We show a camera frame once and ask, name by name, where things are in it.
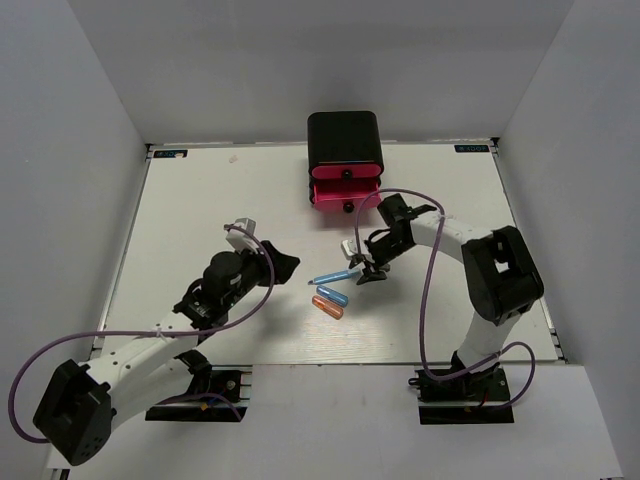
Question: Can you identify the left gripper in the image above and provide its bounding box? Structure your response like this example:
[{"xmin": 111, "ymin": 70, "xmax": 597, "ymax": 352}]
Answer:
[{"xmin": 224, "ymin": 241, "xmax": 300, "ymax": 310}]

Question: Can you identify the blue highlighter pen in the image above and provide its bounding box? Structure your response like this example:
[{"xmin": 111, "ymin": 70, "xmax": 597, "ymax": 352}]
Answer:
[{"xmin": 307, "ymin": 268, "xmax": 360, "ymax": 285}]

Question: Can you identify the blue marker cap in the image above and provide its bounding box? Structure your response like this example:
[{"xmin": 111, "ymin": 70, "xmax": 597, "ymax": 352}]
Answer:
[{"xmin": 316, "ymin": 285, "xmax": 349, "ymax": 308}]

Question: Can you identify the orange marker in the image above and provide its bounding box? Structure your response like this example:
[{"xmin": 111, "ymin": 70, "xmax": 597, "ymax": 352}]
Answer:
[{"xmin": 312, "ymin": 295, "xmax": 344, "ymax": 320}]

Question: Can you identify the pink drawer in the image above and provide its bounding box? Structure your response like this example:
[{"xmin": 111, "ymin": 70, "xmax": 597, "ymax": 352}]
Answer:
[
  {"xmin": 309, "ymin": 163, "xmax": 384, "ymax": 181},
  {"xmin": 310, "ymin": 178, "xmax": 381, "ymax": 213}
]

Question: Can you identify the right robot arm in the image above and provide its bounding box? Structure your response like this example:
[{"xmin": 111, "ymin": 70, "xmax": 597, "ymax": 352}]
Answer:
[{"xmin": 341, "ymin": 189, "xmax": 544, "ymax": 399}]

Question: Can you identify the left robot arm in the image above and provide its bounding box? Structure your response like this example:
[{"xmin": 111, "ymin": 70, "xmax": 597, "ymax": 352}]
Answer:
[{"xmin": 33, "ymin": 240, "xmax": 300, "ymax": 466}]

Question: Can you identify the black drawer cabinet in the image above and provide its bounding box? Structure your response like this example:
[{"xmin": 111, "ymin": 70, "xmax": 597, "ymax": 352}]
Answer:
[{"xmin": 307, "ymin": 110, "xmax": 383, "ymax": 170}]

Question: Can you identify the right table logo sticker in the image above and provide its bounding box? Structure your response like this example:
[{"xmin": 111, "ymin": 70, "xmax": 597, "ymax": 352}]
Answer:
[{"xmin": 454, "ymin": 144, "xmax": 490, "ymax": 153}]

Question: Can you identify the table logo sticker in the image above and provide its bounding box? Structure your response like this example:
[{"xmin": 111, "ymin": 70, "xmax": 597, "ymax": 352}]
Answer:
[
  {"xmin": 454, "ymin": 144, "xmax": 490, "ymax": 153},
  {"xmin": 153, "ymin": 149, "xmax": 188, "ymax": 159}
]

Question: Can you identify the left table logo sticker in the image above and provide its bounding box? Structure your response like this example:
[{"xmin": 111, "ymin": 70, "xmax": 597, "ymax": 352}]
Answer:
[{"xmin": 153, "ymin": 149, "xmax": 188, "ymax": 159}]

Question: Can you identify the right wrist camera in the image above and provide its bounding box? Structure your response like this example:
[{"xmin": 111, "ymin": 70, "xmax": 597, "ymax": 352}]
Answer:
[{"xmin": 340, "ymin": 238, "xmax": 371, "ymax": 269}]

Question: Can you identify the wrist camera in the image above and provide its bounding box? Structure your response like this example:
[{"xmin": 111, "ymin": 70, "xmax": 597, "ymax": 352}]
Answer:
[
  {"xmin": 224, "ymin": 217, "xmax": 258, "ymax": 253},
  {"xmin": 340, "ymin": 238, "xmax": 371, "ymax": 269}
]

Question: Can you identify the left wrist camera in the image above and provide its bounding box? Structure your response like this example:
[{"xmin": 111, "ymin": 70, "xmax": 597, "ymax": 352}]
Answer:
[{"xmin": 224, "ymin": 217, "xmax": 258, "ymax": 253}]

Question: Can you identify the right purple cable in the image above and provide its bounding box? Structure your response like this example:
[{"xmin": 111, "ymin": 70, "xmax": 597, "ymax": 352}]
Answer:
[{"xmin": 352, "ymin": 187, "xmax": 536, "ymax": 410}]

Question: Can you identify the purple cable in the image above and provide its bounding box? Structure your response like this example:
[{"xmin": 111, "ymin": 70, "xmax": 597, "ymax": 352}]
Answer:
[
  {"xmin": 9, "ymin": 224, "xmax": 276, "ymax": 445},
  {"xmin": 352, "ymin": 187, "xmax": 536, "ymax": 410}
]

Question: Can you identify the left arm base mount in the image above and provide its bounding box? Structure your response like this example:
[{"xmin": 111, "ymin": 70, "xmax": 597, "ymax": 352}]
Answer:
[{"xmin": 145, "ymin": 366, "xmax": 253, "ymax": 423}]

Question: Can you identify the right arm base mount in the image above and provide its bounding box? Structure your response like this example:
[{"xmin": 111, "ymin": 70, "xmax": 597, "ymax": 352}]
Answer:
[{"xmin": 408, "ymin": 366, "xmax": 514, "ymax": 426}]

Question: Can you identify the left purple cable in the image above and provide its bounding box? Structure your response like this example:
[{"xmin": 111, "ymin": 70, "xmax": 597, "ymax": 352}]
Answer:
[{"xmin": 9, "ymin": 224, "xmax": 276, "ymax": 445}]

